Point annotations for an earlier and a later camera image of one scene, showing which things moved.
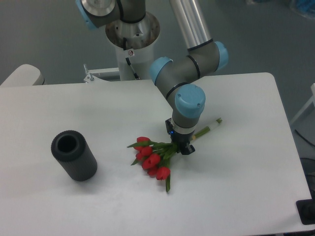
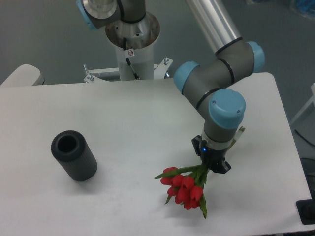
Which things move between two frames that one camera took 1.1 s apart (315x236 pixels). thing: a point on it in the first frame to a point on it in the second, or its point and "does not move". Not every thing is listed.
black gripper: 178,138 to 213,158
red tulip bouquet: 153,156 to 186,185
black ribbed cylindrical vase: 71,150 does not move
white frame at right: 312,100 does not move
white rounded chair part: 25,75 does not move
